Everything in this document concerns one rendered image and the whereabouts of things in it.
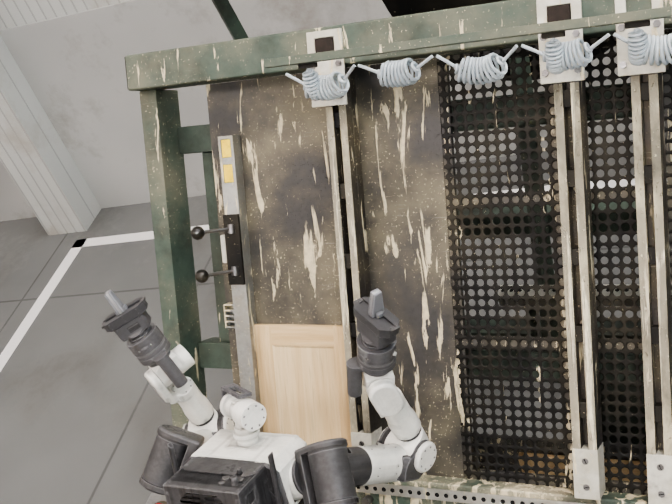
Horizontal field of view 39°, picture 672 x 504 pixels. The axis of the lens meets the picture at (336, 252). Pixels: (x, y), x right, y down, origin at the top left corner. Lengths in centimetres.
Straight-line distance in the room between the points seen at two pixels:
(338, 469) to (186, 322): 93
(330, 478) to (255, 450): 21
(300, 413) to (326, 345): 22
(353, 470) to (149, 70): 127
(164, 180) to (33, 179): 334
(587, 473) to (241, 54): 138
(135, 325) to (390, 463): 71
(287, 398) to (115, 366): 234
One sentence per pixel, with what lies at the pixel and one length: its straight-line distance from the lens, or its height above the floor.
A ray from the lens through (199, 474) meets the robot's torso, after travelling 216.
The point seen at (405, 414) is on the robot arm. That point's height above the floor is 127.
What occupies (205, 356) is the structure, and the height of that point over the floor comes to 111.
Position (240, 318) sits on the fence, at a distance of 271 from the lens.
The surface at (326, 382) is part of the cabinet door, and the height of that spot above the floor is 110.
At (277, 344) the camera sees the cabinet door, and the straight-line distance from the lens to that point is 269.
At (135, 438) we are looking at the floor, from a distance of 453.
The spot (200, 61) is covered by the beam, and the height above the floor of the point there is 190.
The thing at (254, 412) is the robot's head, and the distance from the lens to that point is 217.
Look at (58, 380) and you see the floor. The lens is 512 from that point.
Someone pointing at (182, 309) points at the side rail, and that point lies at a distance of 284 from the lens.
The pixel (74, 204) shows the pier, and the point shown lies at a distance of 612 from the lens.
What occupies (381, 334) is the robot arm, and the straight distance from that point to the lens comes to 200.
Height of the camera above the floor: 289
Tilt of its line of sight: 36 degrees down
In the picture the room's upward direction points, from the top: 23 degrees counter-clockwise
